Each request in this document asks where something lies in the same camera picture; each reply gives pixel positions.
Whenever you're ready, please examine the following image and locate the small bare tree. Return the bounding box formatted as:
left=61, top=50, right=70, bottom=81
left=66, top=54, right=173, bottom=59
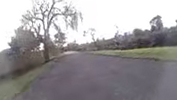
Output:
left=82, top=27, right=100, bottom=49

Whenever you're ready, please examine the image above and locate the grey asphalt road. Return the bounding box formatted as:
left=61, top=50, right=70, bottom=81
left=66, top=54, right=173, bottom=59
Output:
left=0, top=35, right=177, bottom=100

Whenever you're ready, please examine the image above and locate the tall bare tree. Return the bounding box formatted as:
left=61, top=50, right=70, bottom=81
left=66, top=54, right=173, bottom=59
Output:
left=17, top=0, right=89, bottom=65

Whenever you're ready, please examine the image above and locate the row of trees and bushes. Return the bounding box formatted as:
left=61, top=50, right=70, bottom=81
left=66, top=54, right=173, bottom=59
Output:
left=60, top=12, right=177, bottom=65

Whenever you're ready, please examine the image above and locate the leafy bushy tree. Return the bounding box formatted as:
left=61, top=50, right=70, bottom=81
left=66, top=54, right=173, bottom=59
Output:
left=5, top=23, right=45, bottom=71

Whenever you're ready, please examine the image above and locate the grass verge beside hedge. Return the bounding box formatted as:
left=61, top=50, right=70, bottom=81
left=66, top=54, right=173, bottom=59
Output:
left=88, top=38, right=177, bottom=79

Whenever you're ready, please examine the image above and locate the grass verge beside wall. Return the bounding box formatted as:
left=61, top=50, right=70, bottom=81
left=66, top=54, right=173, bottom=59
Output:
left=0, top=59, right=62, bottom=100

